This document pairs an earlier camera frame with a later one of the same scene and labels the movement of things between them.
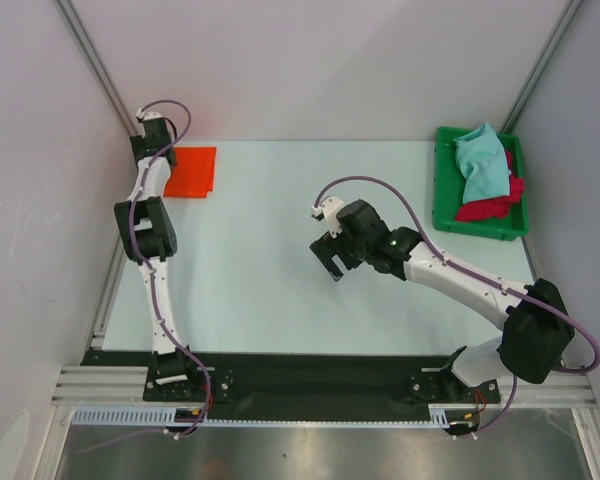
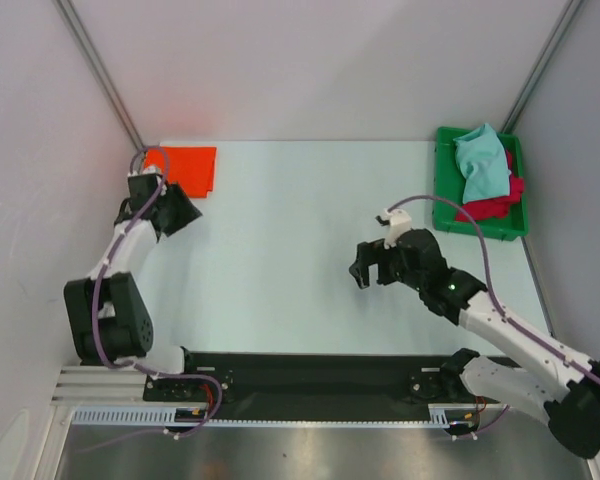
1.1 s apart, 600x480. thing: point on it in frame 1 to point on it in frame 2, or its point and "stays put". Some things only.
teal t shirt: (481, 156) stays put
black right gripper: (331, 245) to (383, 262)
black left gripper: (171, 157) to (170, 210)
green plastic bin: (448, 191) stays put
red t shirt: (495, 207) stays put
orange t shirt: (193, 174) stays put
